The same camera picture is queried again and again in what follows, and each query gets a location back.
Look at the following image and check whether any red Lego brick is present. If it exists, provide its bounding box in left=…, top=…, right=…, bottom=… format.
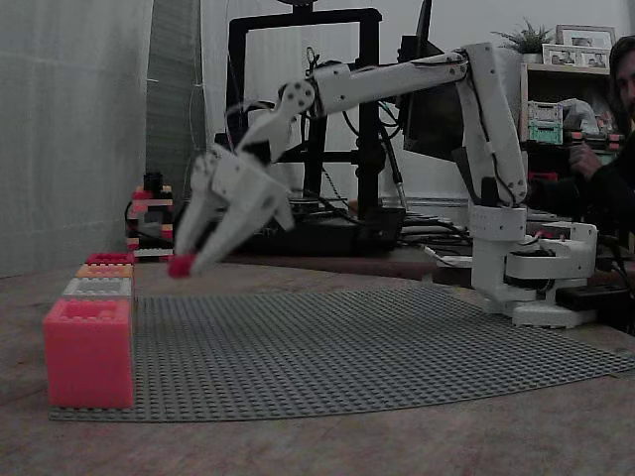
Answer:
left=167, top=254, right=194, bottom=280

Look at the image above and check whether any dark sleeved forearm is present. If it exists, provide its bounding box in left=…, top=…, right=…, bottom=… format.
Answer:
left=524, top=161, right=635, bottom=237

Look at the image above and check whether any dark red lego block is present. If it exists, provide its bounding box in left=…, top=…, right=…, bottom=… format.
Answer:
left=85, top=252, right=137, bottom=266

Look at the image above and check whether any orange lego block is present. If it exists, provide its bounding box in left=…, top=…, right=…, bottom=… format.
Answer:
left=74, top=263, right=136, bottom=281

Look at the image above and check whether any grey lego block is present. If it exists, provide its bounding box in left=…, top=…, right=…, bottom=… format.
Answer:
left=62, top=277, right=135, bottom=301

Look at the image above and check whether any grey Lego baseplate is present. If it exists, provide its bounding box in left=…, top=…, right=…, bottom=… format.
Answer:
left=48, top=284, right=635, bottom=423

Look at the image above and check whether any large pink lego block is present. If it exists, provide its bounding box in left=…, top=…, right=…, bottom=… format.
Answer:
left=42, top=297, right=136, bottom=410

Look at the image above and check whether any person's hand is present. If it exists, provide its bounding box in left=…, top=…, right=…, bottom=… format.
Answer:
left=569, top=142, right=605, bottom=183

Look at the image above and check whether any black Creality 3D printer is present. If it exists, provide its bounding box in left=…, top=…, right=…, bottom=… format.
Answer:
left=177, top=0, right=414, bottom=258

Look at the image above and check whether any white sheer curtain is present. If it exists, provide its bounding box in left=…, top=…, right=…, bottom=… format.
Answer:
left=0, top=0, right=151, bottom=280

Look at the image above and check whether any black computer monitor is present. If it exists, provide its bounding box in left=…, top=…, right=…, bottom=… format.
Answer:
left=395, top=0, right=472, bottom=164

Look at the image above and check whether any green storage crate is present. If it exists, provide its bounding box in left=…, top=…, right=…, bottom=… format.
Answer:
left=526, top=99, right=566, bottom=144

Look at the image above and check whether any small potted green plant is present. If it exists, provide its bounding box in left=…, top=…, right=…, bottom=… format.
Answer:
left=490, top=18, right=555, bottom=65

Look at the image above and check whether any clear plastic bag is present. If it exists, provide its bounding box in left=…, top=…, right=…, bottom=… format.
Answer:
left=557, top=97, right=595, bottom=136

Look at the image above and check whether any wooden shelf unit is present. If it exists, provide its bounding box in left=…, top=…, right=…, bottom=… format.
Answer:
left=517, top=61, right=621, bottom=173

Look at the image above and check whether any person's head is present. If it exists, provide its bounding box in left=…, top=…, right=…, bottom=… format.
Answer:
left=608, top=33, right=635, bottom=136

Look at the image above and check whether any Lego brick camera tower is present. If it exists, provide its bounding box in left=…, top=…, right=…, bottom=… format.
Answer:
left=125, top=171, right=176, bottom=263

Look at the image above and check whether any small white photo frame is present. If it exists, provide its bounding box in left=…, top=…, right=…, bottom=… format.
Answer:
left=541, top=43, right=612, bottom=70

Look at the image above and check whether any large white photo frame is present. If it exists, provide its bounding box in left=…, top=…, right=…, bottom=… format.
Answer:
left=555, top=24, right=618, bottom=70

